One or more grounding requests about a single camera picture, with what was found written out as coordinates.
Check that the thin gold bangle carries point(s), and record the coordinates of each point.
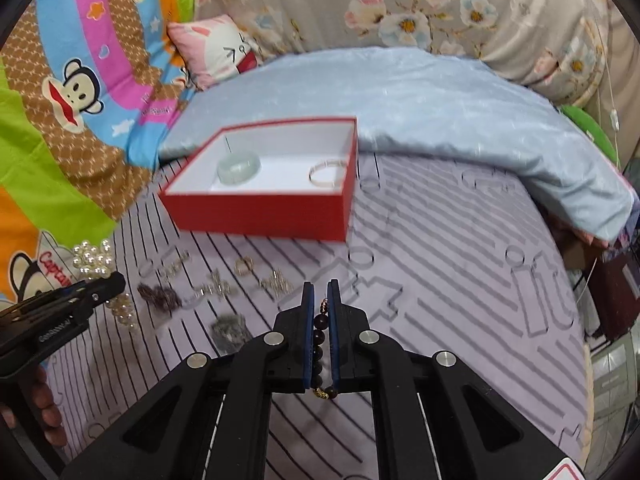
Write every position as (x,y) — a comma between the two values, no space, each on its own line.
(330,173)

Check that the cartoon monkey quilt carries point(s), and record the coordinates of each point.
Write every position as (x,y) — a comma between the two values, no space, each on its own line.
(89,91)

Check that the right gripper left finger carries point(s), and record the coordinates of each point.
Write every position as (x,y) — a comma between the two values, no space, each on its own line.
(292,369)

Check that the beige curtain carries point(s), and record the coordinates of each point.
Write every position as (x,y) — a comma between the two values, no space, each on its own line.
(616,103)

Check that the red jewelry box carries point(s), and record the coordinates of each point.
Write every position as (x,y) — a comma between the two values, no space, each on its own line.
(279,201)

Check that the left hand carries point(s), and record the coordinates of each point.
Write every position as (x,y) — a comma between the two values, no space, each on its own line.
(35,390)

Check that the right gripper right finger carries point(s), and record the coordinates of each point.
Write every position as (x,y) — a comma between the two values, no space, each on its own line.
(350,369)

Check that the pink rabbit pillow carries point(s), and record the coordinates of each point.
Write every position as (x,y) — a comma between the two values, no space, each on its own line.
(214,50)

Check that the silver wristwatch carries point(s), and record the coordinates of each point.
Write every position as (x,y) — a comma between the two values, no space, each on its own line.
(230,333)

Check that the light blue blanket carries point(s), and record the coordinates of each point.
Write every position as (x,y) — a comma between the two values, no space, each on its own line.
(408,101)

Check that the green plush toy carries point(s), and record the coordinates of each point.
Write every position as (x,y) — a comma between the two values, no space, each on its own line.
(592,129)

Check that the pale green jade bangle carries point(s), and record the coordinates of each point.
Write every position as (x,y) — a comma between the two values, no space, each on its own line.
(238,167)

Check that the grey floral duvet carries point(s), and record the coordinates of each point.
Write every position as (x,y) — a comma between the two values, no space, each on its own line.
(558,48)

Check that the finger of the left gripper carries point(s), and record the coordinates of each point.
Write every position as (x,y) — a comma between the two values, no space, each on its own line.
(101,290)

